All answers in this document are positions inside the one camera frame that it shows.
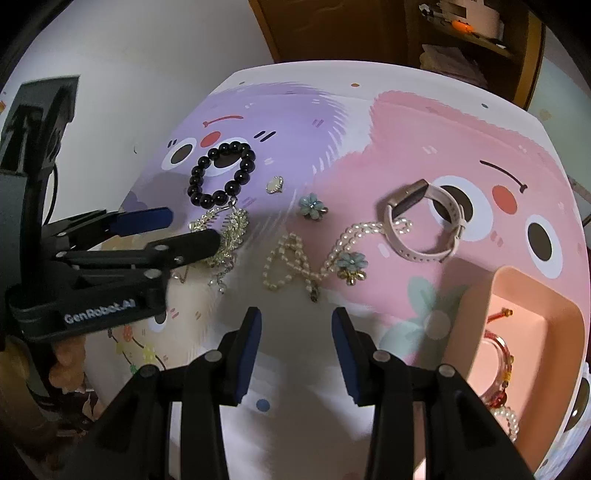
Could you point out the person's left hand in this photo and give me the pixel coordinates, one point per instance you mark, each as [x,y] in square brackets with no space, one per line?
[68,364]

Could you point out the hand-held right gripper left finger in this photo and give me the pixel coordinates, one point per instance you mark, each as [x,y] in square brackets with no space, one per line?
[247,355]

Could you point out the blue flower earring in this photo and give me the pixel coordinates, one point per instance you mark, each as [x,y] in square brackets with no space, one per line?
[310,205]
[351,261]

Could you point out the wooden cabinet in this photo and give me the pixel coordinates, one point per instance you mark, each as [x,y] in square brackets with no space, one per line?
[323,27]

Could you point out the pink tray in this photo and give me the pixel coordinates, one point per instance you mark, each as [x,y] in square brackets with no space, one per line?
[466,332]

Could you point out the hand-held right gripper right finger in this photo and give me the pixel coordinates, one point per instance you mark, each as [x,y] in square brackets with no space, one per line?
[348,355]

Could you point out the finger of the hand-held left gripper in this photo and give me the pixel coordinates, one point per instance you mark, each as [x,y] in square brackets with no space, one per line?
[143,219]
[184,247]

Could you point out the folded beige cloth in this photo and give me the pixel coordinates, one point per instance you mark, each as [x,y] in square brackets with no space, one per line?
[450,60]

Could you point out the cartoon printed table mat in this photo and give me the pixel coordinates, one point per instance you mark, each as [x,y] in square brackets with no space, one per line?
[392,120]

